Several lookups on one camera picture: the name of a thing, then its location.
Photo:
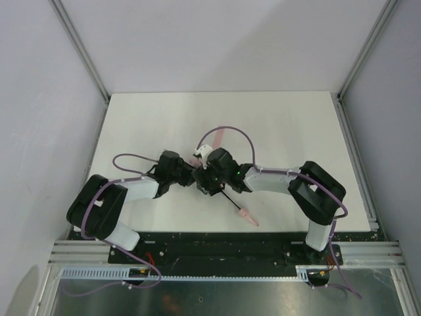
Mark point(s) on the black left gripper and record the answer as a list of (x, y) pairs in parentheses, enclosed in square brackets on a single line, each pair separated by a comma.
[(183, 169)]

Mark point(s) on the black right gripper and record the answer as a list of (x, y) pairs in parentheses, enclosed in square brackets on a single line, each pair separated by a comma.
[(204, 179)]

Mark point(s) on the pink and black folding umbrella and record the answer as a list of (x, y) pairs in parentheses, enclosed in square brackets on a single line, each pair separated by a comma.
[(242, 212)]

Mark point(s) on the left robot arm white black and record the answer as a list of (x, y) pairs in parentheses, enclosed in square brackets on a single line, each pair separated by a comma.
[(97, 208)]

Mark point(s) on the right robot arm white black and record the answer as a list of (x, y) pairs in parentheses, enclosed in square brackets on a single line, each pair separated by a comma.
[(315, 191)]

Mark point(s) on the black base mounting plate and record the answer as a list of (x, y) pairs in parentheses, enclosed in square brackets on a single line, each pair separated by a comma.
[(258, 253)]

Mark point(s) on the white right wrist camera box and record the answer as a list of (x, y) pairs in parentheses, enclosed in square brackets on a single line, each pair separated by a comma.
[(201, 156)]

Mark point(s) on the grey slotted cable duct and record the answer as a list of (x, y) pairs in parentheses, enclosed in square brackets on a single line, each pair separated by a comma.
[(294, 274)]

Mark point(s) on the right aluminium corner post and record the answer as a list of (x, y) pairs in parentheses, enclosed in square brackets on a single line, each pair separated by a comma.
[(368, 46)]

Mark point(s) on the aluminium corner post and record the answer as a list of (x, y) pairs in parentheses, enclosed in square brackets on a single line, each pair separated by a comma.
[(368, 46), (77, 43)]

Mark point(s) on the left aluminium corner post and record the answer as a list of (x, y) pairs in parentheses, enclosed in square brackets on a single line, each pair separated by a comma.
[(77, 43)]

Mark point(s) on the aluminium frame rail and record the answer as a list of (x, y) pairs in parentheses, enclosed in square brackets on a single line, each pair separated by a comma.
[(371, 255)]

